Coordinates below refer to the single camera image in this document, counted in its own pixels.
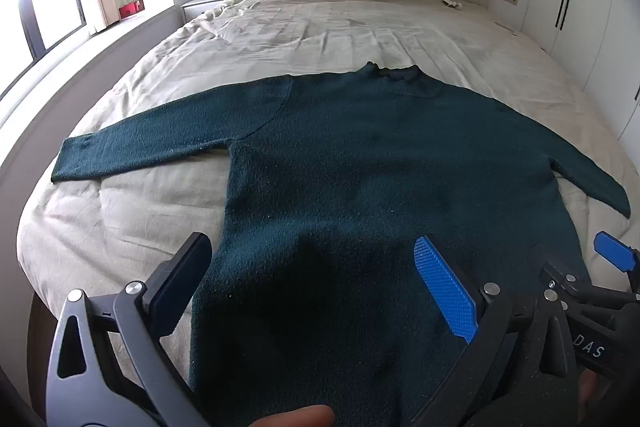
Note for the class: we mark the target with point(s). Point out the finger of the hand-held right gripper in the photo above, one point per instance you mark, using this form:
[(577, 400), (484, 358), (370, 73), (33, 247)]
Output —
[(614, 249), (567, 278)]

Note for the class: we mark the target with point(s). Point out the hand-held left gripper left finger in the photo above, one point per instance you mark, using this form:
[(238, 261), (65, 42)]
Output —
[(185, 272)]

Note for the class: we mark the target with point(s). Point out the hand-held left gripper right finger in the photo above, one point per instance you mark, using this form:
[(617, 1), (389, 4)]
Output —
[(445, 292)]

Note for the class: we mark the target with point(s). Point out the dark green knit sweater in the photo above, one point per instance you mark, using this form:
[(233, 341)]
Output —
[(350, 167)]

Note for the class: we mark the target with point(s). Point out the person's right hand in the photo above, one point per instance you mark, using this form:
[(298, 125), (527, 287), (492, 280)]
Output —
[(588, 388)]

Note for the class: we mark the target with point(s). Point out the person's left hand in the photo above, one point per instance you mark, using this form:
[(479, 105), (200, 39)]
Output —
[(295, 417)]

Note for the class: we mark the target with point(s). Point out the white nightstand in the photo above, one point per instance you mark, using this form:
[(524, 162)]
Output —
[(197, 5)]

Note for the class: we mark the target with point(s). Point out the red container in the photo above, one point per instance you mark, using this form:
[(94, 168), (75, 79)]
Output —
[(129, 10)]

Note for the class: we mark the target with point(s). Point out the bed with cream duvet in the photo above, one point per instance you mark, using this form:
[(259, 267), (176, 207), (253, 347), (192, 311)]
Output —
[(325, 32)]

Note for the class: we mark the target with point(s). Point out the small white paper item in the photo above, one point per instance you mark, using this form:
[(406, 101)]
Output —
[(452, 4)]

